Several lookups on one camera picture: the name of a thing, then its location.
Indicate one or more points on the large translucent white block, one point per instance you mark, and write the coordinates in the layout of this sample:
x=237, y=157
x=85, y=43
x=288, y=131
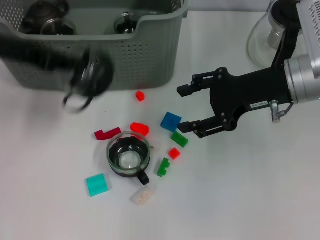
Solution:
x=142, y=196

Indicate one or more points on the small white block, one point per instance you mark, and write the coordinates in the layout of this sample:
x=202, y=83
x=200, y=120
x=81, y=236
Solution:
x=156, y=145

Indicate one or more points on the teal ridged block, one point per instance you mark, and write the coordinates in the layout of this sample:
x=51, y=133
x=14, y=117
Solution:
x=97, y=185

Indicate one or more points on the red-orange sloped block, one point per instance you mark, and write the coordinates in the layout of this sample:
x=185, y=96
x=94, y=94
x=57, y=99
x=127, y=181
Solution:
x=140, y=128

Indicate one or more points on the small red square block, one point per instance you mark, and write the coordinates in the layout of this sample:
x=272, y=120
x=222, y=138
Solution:
x=174, y=153

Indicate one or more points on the dark brown clay teapot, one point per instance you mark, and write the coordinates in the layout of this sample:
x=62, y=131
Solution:
x=40, y=13

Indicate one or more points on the grey-green perforated storage bin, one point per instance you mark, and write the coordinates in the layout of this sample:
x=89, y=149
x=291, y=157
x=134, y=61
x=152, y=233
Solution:
x=145, y=57

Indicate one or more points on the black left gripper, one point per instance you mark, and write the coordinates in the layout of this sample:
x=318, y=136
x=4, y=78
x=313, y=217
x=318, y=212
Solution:
x=37, y=55

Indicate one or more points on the glass teacup with black base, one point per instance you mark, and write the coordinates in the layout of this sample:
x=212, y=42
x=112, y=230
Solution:
x=95, y=75
x=60, y=28
x=125, y=23
x=128, y=160

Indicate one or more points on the small red notched block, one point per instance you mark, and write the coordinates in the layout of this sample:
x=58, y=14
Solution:
x=140, y=96

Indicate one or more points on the green rectangular flat block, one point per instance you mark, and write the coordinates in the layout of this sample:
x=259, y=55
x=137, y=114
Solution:
x=179, y=139

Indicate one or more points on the green stepped block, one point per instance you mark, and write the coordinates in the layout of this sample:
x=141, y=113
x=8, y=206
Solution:
x=163, y=168

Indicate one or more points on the blue square flat block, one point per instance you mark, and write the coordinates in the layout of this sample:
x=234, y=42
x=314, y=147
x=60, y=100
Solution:
x=171, y=121

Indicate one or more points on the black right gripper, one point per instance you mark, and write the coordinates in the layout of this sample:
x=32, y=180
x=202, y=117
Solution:
x=250, y=87

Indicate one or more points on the dark red curved block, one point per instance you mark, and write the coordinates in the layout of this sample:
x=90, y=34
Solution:
x=102, y=136

